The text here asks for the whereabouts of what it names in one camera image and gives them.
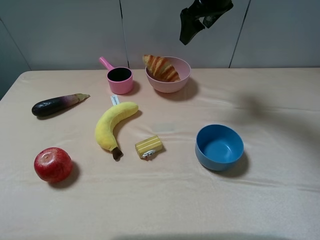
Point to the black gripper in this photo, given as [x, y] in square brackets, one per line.
[210, 10]

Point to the toy croissant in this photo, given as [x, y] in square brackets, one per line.
[160, 68]

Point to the pink plastic bowl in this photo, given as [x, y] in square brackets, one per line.
[184, 71]

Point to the pink saucepan cup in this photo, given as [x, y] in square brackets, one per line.
[120, 79]

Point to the blue plastic bowl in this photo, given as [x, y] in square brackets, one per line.
[218, 147]

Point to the peach tablecloth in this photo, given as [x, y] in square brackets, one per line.
[271, 193]

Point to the yellow plush banana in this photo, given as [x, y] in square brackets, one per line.
[104, 130]

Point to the purple toy eggplant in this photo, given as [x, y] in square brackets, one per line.
[54, 105]

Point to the red toy apple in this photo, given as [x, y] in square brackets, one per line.
[53, 165]

